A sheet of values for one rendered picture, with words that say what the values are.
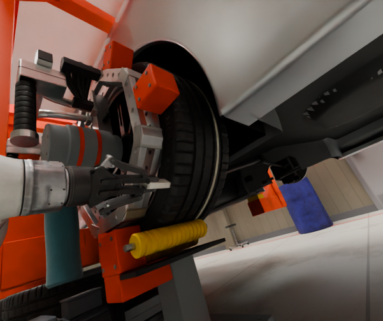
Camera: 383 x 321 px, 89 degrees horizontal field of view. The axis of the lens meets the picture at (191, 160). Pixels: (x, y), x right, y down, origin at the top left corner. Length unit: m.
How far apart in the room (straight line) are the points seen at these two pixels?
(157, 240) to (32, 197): 0.30
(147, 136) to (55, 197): 0.23
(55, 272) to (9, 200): 0.36
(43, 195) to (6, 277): 0.68
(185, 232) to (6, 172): 0.43
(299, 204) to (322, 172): 1.02
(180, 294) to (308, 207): 3.63
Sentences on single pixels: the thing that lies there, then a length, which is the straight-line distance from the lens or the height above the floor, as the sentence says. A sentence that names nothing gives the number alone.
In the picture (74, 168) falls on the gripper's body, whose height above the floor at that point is 0.66.
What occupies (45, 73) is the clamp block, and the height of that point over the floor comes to 0.92.
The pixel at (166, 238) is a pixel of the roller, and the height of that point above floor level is 0.51.
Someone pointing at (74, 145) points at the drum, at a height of 0.82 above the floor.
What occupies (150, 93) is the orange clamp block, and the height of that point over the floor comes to 0.82.
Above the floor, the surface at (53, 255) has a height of 0.56.
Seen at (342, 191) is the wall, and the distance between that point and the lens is 4.81.
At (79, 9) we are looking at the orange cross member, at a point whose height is 2.60.
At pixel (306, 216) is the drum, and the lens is 4.15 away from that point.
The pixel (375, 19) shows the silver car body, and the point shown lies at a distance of 0.55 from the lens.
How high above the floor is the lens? 0.48
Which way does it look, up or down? 21 degrees up
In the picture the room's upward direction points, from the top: 18 degrees counter-clockwise
